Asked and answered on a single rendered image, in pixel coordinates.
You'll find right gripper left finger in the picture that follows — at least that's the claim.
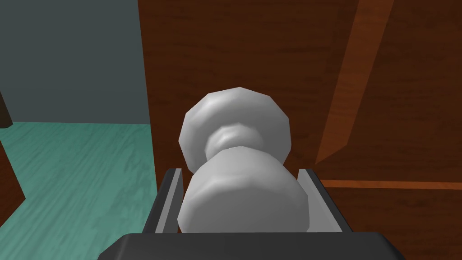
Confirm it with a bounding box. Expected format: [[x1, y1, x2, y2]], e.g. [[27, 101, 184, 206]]
[[143, 167, 185, 234]]

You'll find brown wooden door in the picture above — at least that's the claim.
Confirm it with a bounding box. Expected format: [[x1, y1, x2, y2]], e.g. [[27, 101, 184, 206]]
[[137, 0, 462, 260]]

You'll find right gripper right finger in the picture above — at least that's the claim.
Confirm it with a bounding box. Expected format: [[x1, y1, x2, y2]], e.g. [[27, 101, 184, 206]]
[[297, 167, 354, 233]]

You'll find grey round door knob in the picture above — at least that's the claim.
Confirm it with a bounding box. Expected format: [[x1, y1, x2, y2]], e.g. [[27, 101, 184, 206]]
[[176, 86, 311, 234]]

